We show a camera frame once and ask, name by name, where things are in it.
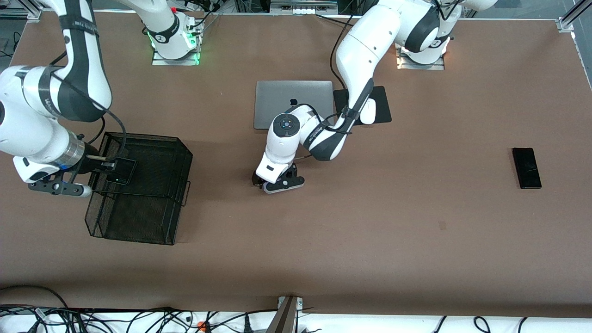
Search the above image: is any black flip phone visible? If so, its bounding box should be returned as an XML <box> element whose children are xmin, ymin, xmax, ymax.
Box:
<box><xmin>107</xmin><ymin>157</ymin><xmax>138</xmax><ymax>186</ymax></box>

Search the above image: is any black slab smartphone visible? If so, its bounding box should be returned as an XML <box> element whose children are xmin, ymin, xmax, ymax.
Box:
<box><xmin>512</xmin><ymin>148</ymin><xmax>542</xmax><ymax>190</ymax></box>

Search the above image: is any silver closed laptop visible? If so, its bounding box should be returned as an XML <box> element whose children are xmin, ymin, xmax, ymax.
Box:
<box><xmin>253</xmin><ymin>81</ymin><xmax>334</xmax><ymax>130</ymax></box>

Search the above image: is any white computer mouse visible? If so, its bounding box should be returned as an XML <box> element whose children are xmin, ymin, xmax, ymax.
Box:
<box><xmin>360</xmin><ymin>99</ymin><xmax>376</xmax><ymax>125</ymax></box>

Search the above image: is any black mouse pad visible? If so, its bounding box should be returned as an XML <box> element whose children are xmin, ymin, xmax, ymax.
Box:
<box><xmin>333</xmin><ymin>86</ymin><xmax>392</xmax><ymax>127</ymax></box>

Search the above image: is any grey power strip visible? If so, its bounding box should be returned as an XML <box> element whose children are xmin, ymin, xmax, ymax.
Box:
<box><xmin>270</xmin><ymin>0</ymin><xmax>339</xmax><ymax>15</ymax></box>

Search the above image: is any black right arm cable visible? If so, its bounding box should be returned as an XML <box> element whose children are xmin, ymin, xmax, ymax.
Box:
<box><xmin>46</xmin><ymin>51</ymin><xmax>128</xmax><ymax>165</ymax></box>

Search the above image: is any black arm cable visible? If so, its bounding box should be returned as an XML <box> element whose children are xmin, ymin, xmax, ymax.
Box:
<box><xmin>46</xmin><ymin>51</ymin><xmax>128</xmax><ymax>165</ymax></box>
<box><xmin>296</xmin><ymin>14</ymin><xmax>371</xmax><ymax>160</ymax></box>

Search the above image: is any black wire mesh tray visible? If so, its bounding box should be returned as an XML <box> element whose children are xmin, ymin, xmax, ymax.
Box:
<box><xmin>85</xmin><ymin>132</ymin><xmax>193</xmax><ymax>246</ymax></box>

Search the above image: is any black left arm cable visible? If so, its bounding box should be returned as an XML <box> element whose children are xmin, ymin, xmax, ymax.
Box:
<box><xmin>296</xmin><ymin>14</ymin><xmax>371</xmax><ymax>160</ymax></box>

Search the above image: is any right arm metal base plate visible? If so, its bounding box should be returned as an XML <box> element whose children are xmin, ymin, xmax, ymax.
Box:
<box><xmin>152</xmin><ymin>46</ymin><xmax>201</xmax><ymax>66</ymax></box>

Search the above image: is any grey looped floor cable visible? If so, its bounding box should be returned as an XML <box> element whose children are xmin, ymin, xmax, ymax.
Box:
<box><xmin>0</xmin><ymin>285</ymin><xmax>69</xmax><ymax>309</ymax></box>

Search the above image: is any metal camera post bracket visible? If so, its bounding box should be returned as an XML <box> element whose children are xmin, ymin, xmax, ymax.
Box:
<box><xmin>266</xmin><ymin>296</ymin><xmax>304</xmax><ymax>333</ymax></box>

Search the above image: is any long black table cable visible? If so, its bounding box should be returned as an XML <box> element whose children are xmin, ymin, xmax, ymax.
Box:
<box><xmin>316</xmin><ymin>14</ymin><xmax>354</xmax><ymax>25</ymax></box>

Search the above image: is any aluminium frame profile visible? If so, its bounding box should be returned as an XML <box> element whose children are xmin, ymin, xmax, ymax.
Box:
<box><xmin>0</xmin><ymin>0</ymin><xmax>43</xmax><ymax>20</ymax></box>

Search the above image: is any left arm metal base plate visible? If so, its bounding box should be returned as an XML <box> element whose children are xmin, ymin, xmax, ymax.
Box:
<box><xmin>396</xmin><ymin>46</ymin><xmax>445</xmax><ymax>71</ymax></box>

